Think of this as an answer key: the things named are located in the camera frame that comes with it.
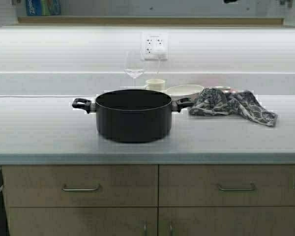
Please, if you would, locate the black cooking pot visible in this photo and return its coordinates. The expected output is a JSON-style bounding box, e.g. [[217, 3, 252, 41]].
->
[[72, 89, 194, 143]]

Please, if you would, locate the lower left cabinet door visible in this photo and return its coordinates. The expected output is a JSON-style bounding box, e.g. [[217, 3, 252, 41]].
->
[[8, 207, 157, 236]]

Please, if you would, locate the cabinet door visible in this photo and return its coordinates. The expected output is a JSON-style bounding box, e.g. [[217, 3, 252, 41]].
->
[[158, 206, 295, 236], [8, 207, 157, 236]]

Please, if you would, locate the lower right cabinet door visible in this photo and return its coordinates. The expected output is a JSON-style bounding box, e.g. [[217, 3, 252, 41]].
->
[[158, 206, 295, 236]]

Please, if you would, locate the wooden cabinet shelf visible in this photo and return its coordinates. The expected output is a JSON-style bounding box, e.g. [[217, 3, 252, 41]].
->
[[18, 16, 284, 26]]

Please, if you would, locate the cream ceramic mug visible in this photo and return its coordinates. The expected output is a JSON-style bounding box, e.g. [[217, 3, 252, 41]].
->
[[145, 79, 166, 91]]

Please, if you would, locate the white ceramic bowl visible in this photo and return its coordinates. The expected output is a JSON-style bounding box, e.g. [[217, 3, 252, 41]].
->
[[165, 84, 204, 100]]

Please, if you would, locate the clear wine glass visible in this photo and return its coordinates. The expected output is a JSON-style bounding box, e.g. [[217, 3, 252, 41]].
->
[[124, 50, 145, 87]]

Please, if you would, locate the grey patterned dish towel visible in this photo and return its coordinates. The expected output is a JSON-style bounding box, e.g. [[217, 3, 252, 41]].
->
[[189, 87, 278, 127]]

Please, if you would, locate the white power adapter plug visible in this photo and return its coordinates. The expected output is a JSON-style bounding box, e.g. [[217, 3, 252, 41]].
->
[[154, 40, 166, 59]]

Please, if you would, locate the right wooden drawer front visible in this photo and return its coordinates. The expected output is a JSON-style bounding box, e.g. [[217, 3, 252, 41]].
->
[[159, 165, 295, 207]]

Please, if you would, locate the wooden drawer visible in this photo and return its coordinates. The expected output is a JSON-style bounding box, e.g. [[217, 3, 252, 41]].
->
[[159, 165, 295, 207], [2, 165, 158, 207]]

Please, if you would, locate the small white dish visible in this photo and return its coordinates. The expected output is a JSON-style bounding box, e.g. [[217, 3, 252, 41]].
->
[[215, 86, 231, 91]]

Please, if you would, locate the left wooden drawer front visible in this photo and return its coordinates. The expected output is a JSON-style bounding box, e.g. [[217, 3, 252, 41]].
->
[[2, 165, 158, 207]]

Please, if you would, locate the green bag box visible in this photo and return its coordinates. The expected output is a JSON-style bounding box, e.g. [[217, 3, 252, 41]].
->
[[41, 0, 61, 16]]

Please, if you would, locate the blue ziploc bag box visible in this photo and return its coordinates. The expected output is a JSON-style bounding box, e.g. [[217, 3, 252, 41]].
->
[[25, 0, 42, 16]]

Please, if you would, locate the white wall outlet plate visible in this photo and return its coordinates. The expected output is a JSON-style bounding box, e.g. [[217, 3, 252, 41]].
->
[[141, 32, 168, 60]]

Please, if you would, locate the lower left door handle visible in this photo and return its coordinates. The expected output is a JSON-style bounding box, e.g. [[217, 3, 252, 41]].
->
[[143, 221, 148, 236]]

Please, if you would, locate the left drawer metal handle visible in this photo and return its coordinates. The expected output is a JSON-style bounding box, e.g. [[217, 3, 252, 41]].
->
[[61, 184, 101, 193]]

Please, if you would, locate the drawer metal handle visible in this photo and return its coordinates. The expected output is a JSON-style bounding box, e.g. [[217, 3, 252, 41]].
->
[[216, 183, 257, 192], [61, 184, 101, 193]]

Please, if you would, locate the right drawer metal handle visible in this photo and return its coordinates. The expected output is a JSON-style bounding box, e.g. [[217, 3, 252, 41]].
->
[[216, 183, 257, 192]]

